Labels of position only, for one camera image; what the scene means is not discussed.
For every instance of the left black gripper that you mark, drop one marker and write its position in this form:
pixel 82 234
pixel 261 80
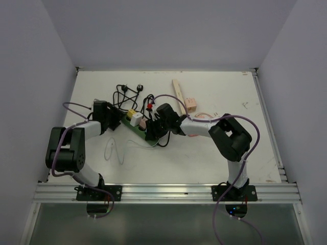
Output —
pixel 117 115

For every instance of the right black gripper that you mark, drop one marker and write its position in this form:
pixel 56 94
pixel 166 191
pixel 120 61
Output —
pixel 153 135

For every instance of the pale pink plug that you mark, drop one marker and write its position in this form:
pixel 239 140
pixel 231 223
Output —
pixel 142 123

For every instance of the green power strip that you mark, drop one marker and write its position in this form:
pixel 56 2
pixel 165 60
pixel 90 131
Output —
pixel 137 130

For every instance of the yellow plug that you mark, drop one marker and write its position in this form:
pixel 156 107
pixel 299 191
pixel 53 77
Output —
pixel 130 113

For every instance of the cream power strip red buttons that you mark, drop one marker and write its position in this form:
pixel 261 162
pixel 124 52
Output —
pixel 178 94

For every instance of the peach cube socket adapter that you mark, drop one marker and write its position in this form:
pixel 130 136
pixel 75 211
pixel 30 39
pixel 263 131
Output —
pixel 190 104

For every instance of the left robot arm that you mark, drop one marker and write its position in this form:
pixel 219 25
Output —
pixel 66 155

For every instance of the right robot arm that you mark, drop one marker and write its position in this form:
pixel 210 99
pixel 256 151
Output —
pixel 231 139

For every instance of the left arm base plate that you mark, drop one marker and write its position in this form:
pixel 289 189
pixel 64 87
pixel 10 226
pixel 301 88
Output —
pixel 89 194

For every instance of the aluminium front rail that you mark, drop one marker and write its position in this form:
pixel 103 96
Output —
pixel 168 194

